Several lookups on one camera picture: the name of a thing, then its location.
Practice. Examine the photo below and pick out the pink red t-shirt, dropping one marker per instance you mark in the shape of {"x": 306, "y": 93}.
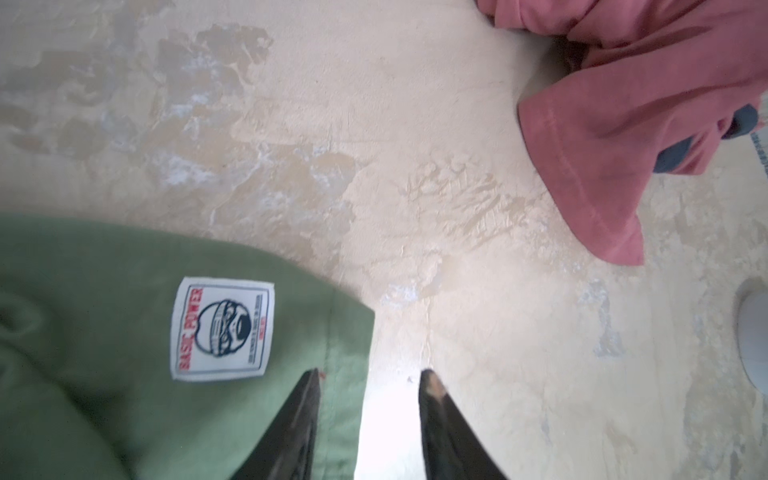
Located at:
{"x": 654, "y": 87}

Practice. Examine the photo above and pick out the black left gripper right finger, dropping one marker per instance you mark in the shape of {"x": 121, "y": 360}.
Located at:
{"x": 450, "y": 448}

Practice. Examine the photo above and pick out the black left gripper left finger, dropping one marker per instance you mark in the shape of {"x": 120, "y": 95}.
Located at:
{"x": 286, "y": 450}

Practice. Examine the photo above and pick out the right clear tape roll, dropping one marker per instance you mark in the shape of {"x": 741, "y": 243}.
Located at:
{"x": 752, "y": 338}

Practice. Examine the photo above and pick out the green t-shirt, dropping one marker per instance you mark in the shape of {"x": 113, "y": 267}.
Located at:
{"x": 86, "y": 389}

